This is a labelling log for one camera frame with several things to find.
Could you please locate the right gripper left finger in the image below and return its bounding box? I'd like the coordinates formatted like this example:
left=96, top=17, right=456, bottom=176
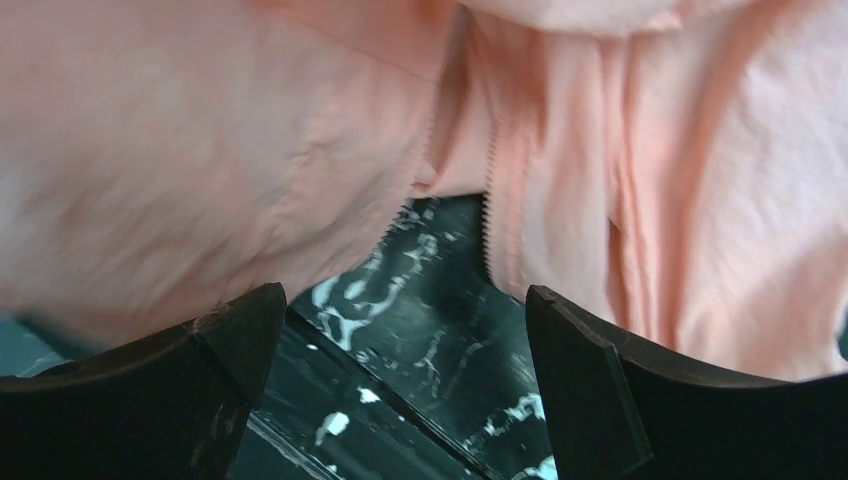
left=1, top=284, right=287, bottom=479

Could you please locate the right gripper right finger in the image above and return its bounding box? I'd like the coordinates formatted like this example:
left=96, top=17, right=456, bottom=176
left=526, top=285, right=847, bottom=480

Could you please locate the pink jacket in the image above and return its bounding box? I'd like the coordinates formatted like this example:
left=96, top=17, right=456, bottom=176
left=1, top=1, right=847, bottom=380

